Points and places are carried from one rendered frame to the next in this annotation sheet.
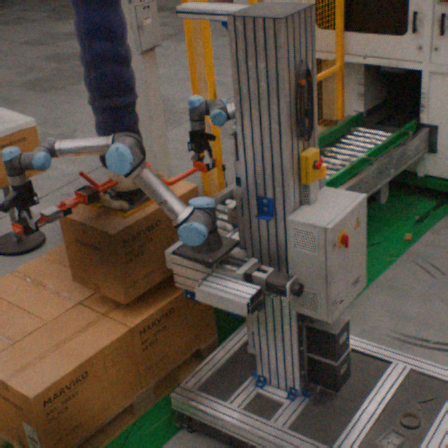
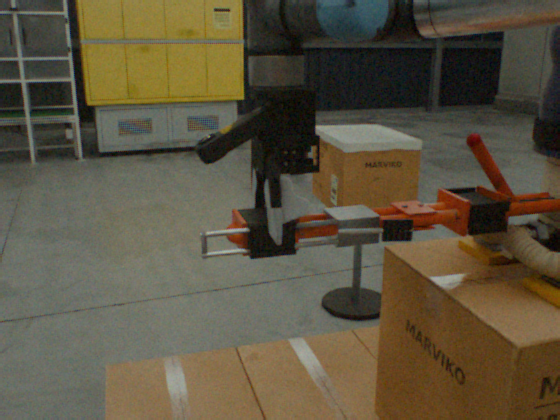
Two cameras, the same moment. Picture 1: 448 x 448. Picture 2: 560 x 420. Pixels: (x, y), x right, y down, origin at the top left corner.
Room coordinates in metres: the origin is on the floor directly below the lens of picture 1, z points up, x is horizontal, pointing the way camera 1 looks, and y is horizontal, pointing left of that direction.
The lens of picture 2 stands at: (2.13, 0.48, 1.46)
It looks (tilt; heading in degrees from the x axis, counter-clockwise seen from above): 17 degrees down; 32
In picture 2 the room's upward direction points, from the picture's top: straight up
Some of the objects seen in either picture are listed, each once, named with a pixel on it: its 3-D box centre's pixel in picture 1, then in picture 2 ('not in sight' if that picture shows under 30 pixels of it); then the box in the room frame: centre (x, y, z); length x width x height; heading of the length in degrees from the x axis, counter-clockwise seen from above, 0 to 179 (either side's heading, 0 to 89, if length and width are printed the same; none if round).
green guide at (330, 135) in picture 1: (302, 149); not in sight; (4.80, -0.56, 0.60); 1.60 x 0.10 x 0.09; 138
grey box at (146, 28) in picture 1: (146, 25); not in sight; (4.64, 0.44, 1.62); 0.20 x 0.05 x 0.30; 138
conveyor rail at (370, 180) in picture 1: (347, 197); not in sight; (4.14, -0.77, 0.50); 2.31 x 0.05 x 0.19; 138
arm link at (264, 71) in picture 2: (17, 178); (275, 73); (2.78, 0.90, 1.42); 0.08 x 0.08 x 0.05
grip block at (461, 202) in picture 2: (87, 194); (471, 209); (3.03, 0.67, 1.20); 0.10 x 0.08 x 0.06; 48
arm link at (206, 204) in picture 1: (202, 213); not in sight; (2.72, 0.13, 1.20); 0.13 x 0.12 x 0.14; 166
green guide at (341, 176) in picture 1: (366, 163); not in sight; (4.44, -0.96, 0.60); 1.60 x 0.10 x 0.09; 138
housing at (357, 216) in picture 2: (51, 214); (350, 225); (2.87, 0.82, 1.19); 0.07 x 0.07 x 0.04; 48
